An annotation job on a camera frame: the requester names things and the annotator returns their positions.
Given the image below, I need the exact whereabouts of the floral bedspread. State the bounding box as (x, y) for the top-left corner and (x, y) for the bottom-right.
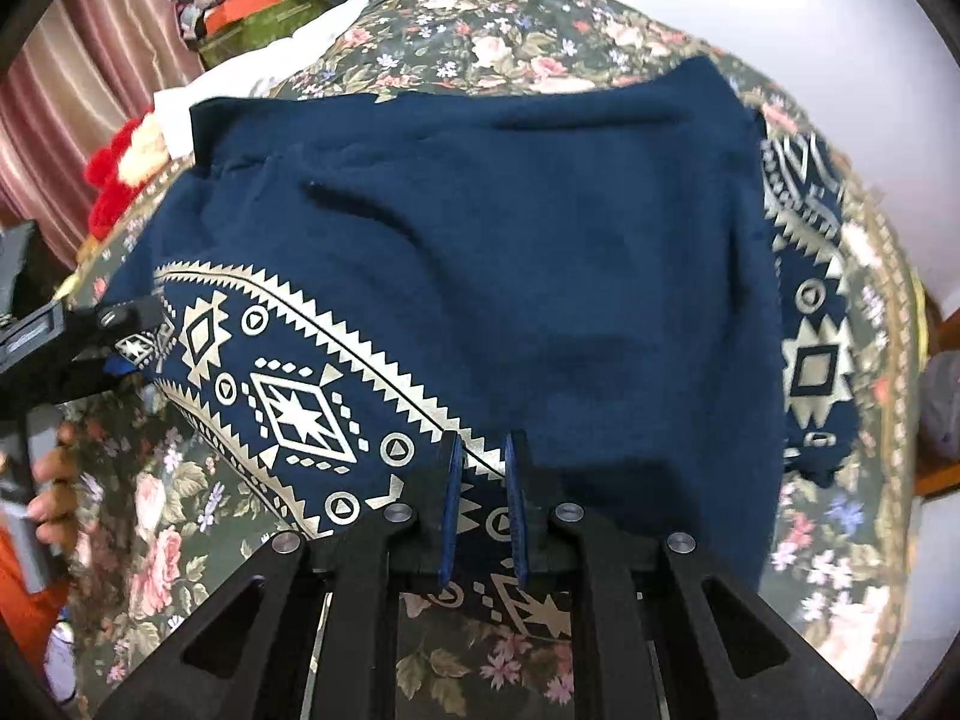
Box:
(56, 0), (935, 720)

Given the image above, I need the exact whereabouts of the white bed sheet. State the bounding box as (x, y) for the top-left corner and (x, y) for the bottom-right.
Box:
(154, 0), (391, 158)

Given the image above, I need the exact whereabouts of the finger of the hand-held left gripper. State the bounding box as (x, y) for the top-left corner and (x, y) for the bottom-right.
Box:
(94, 297), (177, 342)
(71, 354), (155, 395)

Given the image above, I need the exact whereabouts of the red and cream pompom item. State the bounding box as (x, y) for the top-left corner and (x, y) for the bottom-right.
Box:
(82, 112), (196, 241)

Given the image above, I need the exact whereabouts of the navy patterned hoodie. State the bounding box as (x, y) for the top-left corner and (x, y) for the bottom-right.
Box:
(97, 52), (863, 635)

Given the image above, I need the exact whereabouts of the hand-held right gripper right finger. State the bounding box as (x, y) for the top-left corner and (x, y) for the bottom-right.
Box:
(505, 430), (877, 720)

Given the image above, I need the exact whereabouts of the orange box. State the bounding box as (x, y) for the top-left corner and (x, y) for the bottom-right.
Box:
(202, 0), (290, 35)

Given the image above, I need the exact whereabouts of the pink curtain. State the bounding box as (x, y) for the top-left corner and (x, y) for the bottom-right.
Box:
(0, 0), (205, 265)

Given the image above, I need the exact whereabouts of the grey bag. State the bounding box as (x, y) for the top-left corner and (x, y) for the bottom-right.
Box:
(919, 356), (960, 462)

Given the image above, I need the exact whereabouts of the green patterned cloth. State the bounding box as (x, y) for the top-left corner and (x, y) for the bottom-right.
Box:
(196, 4), (338, 70)

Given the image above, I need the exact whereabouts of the person's left hand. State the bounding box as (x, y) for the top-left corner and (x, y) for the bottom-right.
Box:
(30, 446), (80, 550)

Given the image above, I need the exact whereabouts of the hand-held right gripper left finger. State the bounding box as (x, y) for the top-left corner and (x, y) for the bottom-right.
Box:
(94, 433), (464, 720)

